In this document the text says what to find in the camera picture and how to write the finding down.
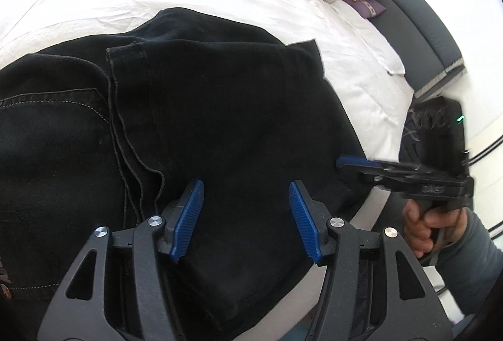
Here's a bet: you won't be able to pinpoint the purple patterned pillow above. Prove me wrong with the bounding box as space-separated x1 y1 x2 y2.
338 0 388 19

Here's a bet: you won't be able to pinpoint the person's right hand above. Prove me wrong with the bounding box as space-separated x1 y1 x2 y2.
403 201 468 259

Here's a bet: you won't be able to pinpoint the white folded bed cover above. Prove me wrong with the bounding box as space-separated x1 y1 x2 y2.
330 0 406 76

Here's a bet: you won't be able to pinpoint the person's right forearm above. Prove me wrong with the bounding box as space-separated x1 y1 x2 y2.
434 209 503 326

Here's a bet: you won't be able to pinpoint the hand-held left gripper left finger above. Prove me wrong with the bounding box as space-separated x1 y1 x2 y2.
37 179 205 341

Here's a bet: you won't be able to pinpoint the black pants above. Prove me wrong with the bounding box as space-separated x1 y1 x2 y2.
0 8 372 341

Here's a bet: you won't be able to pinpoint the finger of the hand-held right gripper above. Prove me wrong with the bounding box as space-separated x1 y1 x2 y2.
337 155 394 178

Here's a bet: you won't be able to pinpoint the grey padded headboard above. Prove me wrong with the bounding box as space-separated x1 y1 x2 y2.
356 0 468 100

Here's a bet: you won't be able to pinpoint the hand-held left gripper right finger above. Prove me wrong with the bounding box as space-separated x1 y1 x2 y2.
289 181 452 341

